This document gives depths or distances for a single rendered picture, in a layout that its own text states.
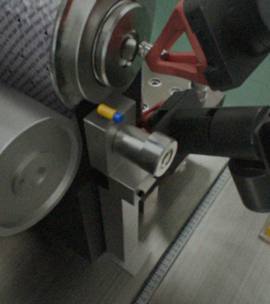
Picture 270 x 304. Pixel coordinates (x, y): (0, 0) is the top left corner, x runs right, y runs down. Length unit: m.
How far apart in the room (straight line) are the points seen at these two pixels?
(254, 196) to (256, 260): 0.20
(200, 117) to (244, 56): 0.14
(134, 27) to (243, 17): 0.10
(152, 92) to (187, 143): 0.24
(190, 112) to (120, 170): 0.11
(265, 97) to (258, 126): 1.96
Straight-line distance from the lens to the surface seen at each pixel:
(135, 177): 0.36
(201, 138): 0.39
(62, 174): 0.37
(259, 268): 0.60
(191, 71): 0.30
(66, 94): 0.31
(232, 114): 0.38
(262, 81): 2.44
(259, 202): 0.43
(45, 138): 0.32
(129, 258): 0.57
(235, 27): 0.26
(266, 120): 0.37
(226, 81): 0.25
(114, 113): 0.29
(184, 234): 0.60
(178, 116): 0.42
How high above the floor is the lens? 1.43
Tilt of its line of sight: 50 degrees down
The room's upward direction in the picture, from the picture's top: straight up
